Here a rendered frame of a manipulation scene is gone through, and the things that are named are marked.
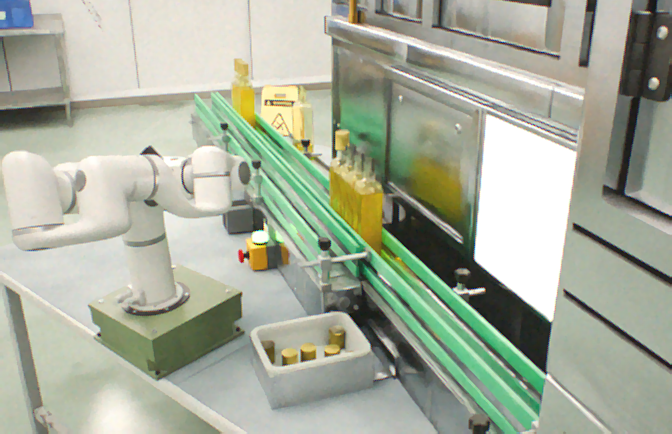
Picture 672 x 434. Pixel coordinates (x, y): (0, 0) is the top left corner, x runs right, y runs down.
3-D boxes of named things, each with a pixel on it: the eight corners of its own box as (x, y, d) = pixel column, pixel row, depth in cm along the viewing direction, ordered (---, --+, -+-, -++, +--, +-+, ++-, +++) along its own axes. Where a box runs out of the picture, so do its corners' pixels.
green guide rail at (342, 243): (359, 276, 160) (360, 245, 157) (355, 277, 159) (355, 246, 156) (213, 109, 311) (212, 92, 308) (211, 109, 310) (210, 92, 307)
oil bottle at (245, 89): (256, 134, 274) (253, 64, 263) (242, 136, 272) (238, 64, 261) (252, 131, 279) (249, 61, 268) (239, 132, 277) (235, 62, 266)
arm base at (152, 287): (132, 323, 147) (120, 259, 141) (106, 304, 155) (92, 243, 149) (194, 296, 156) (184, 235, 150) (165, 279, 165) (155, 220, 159)
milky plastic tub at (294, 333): (374, 384, 143) (375, 349, 139) (270, 408, 135) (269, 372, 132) (344, 341, 158) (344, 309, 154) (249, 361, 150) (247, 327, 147)
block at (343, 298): (363, 312, 158) (364, 286, 155) (325, 320, 155) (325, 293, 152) (357, 305, 161) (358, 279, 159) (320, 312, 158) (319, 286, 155)
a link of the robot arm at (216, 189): (125, 157, 129) (209, 155, 145) (131, 224, 129) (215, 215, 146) (152, 152, 124) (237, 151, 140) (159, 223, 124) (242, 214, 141)
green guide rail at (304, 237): (329, 282, 157) (329, 250, 154) (325, 282, 157) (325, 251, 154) (197, 111, 308) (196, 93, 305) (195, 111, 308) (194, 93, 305)
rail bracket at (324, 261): (371, 284, 156) (372, 234, 151) (301, 297, 151) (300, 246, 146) (366, 278, 159) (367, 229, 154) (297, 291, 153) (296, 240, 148)
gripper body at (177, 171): (180, 163, 145) (137, 168, 149) (195, 205, 150) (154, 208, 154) (196, 148, 151) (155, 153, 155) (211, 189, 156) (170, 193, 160)
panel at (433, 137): (623, 370, 109) (662, 170, 96) (608, 374, 108) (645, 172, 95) (389, 189, 187) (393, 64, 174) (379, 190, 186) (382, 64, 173)
